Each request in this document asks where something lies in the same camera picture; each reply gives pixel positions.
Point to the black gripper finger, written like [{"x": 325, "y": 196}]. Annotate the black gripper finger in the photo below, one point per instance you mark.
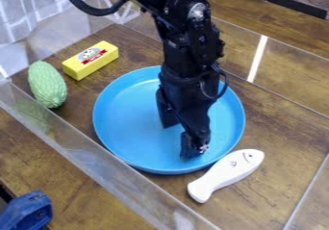
[
  {"x": 193, "y": 146},
  {"x": 165, "y": 111}
]

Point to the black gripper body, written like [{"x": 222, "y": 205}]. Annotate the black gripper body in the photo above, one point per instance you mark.
[{"x": 190, "y": 95}]

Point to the blue round tray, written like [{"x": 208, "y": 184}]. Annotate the blue round tray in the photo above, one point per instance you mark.
[{"x": 129, "y": 128}]

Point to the white toy fish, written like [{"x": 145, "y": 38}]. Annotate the white toy fish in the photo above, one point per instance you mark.
[{"x": 233, "y": 168}]

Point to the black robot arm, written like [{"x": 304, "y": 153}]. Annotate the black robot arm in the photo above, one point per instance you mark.
[{"x": 189, "y": 35}]

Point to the yellow rectangular block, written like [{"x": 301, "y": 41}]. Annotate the yellow rectangular block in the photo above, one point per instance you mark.
[{"x": 90, "y": 60}]

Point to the green bumpy toy gourd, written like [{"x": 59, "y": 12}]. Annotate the green bumpy toy gourd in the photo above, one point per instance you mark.
[{"x": 47, "y": 84}]

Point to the clear acrylic barrier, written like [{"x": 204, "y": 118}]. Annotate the clear acrylic barrier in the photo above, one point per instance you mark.
[{"x": 51, "y": 151}]

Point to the blue clamp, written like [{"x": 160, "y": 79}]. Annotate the blue clamp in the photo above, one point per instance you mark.
[{"x": 27, "y": 212}]

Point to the white checkered curtain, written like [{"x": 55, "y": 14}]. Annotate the white checkered curtain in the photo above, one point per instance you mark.
[{"x": 20, "y": 16}]

